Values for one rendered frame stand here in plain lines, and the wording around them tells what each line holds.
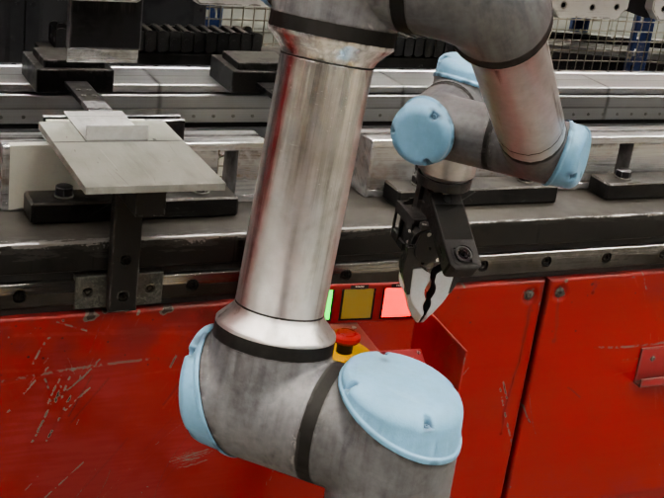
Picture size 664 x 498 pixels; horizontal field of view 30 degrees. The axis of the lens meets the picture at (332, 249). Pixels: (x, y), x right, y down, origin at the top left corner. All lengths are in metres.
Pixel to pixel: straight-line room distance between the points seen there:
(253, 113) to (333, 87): 1.04
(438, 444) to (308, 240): 0.21
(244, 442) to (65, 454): 0.71
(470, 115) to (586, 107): 1.05
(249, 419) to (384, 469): 0.13
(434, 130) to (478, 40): 0.34
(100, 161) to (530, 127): 0.59
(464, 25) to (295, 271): 0.26
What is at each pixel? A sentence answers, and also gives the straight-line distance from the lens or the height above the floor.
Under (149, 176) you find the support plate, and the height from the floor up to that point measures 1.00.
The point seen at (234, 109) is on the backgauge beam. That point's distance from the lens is 2.11.
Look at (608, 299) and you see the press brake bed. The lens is 2.15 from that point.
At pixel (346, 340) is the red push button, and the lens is 1.64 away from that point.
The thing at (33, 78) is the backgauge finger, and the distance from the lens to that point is 1.97.
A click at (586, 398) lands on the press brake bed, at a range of 2.23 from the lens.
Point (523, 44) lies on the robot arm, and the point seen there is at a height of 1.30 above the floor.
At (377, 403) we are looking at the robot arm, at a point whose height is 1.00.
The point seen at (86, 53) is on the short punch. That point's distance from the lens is 1.77.
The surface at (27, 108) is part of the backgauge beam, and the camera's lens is 2.01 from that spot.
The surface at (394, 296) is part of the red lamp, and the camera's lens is 1.75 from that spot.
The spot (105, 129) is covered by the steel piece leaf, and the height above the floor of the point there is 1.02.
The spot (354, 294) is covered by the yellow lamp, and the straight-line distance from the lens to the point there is 1.73.
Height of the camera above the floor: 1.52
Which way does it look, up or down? 22 degrees down
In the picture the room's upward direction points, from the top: 8 degrees clockwise
